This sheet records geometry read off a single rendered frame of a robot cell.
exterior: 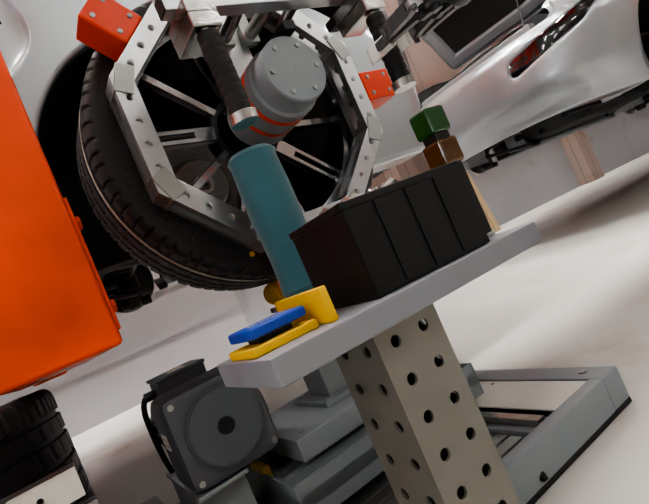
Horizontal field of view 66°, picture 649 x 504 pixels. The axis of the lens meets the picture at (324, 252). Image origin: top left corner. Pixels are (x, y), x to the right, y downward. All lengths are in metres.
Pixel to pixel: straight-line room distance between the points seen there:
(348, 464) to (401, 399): 0.46
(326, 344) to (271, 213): 0.38
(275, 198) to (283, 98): 0.18
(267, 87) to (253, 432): 0.61
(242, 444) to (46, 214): 0.50
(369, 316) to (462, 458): 0.21
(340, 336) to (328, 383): 0.64
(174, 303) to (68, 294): 4.36
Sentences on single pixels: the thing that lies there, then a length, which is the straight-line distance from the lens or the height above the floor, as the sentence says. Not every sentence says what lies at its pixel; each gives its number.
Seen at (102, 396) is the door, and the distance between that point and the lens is 4.99.
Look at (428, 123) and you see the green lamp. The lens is 0.76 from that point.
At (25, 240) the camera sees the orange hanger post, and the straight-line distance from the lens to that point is 0.76.
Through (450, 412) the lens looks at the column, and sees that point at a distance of 0.63.
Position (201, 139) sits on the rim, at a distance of 1.10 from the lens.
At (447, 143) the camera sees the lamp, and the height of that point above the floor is 0.60.
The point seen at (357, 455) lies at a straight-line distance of 1.03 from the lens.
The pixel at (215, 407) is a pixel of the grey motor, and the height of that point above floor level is 0.36.
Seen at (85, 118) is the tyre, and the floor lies 0.93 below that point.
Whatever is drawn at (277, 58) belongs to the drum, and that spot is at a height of 0.87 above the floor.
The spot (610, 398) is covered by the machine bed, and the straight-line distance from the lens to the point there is 1.18.
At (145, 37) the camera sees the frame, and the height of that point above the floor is 1.02.
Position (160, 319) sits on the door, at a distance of 5.06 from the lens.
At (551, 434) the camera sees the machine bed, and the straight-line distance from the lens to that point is 1.03.
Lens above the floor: 0.51
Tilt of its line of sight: 1 degrees up
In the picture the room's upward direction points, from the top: 23 degrees counter-clockwise
